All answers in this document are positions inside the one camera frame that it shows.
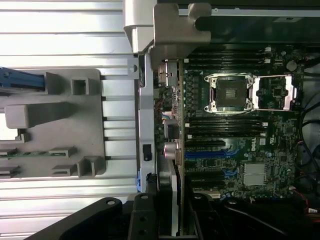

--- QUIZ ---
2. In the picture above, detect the open black PC case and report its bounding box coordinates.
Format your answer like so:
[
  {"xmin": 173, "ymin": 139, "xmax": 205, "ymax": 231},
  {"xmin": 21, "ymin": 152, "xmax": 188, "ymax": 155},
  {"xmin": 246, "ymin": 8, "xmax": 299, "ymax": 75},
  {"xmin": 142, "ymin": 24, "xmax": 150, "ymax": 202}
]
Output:
[{"xmin": 123, "ymin": 0, "xmax": 320, "ymax": 240}]

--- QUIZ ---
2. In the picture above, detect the red wire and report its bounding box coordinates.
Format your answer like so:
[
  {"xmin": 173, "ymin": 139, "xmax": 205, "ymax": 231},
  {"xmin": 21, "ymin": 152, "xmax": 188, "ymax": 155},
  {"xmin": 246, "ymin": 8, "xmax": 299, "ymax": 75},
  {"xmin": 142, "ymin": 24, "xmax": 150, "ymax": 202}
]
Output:
[{"xmin": 291, "ymin": 186, "xmax": 320, "ymax": 216}]

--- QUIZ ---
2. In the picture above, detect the CPU socket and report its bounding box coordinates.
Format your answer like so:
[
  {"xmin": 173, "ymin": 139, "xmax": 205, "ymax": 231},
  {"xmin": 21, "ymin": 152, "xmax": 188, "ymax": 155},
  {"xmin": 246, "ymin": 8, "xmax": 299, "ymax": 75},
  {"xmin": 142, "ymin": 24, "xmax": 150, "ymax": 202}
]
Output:
[{"xmin": 203, "ymin": 73, "xmax": 256, "ymax": 115}]

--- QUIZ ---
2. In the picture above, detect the blue expansion slot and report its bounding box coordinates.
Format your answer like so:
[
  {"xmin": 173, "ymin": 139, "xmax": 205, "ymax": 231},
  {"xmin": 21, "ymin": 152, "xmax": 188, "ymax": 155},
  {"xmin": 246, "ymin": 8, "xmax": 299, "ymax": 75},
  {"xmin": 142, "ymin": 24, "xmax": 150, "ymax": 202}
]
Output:
[{"xmin": 184, "ymin": 151, "xmax": 226, "ymax": 161}]

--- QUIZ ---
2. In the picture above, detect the green motherboard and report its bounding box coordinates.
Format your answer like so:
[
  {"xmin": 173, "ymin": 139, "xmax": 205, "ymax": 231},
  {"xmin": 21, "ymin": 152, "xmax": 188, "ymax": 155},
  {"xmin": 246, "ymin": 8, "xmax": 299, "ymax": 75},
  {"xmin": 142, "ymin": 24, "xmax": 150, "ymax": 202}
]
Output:
[{"xmin": 179, "ymin": 44, "xmax": 305, "ymax": 201}]

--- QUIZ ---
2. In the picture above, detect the grey parts rack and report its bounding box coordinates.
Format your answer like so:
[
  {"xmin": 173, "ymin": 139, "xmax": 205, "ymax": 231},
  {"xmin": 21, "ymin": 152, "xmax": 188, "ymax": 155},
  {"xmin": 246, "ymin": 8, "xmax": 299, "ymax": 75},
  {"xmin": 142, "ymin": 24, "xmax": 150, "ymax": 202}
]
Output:
[{"xmin": 0, "ymin": 68, "xmax": 107, "ymax": 178}]

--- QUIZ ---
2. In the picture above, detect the green RAM stick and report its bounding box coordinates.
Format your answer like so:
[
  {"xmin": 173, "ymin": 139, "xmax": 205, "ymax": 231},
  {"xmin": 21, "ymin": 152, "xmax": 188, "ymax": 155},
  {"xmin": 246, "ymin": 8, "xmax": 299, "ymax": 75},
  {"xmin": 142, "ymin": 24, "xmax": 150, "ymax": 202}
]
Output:
[{"xmin": 0, "ymin": 149, "xmax": 51, "ymax": 158}]

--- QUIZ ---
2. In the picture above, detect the metal socket cover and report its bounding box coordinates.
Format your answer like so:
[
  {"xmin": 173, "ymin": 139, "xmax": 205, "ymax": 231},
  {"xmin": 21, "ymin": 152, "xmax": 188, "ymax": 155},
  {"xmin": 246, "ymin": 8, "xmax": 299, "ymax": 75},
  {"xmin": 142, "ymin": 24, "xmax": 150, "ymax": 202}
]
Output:
[{"xmin": 252, "ymin": 74, "xmax": 300, "ymax": 111}]

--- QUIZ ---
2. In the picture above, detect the black wire bundle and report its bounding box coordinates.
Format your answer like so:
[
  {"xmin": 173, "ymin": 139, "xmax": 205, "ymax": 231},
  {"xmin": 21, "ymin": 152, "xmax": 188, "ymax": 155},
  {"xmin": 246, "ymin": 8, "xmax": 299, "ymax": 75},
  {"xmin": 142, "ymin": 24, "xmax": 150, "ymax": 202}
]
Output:
[{"xmin": 298, "ymin": 99, "xmax": 320, "ymax": 181}]

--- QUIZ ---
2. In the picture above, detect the silver chipset heatsink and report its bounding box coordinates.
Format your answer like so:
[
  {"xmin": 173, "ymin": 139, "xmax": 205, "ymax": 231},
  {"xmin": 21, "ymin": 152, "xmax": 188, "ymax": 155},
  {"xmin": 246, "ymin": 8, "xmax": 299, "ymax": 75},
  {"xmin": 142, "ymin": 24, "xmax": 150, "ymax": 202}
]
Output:
[{"xmin": 243, "ymin": 163, "xmax": 266, "ymax": 186}]

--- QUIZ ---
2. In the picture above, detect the hard disk with blue caddy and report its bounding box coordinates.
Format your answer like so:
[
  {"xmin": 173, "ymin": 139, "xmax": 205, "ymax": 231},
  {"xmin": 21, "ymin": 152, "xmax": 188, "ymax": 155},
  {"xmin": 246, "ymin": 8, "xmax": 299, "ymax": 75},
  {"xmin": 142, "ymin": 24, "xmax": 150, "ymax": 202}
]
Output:
[{"xmin": 0, "ymin": 66, "xmax": 47, "ymax": 90}]

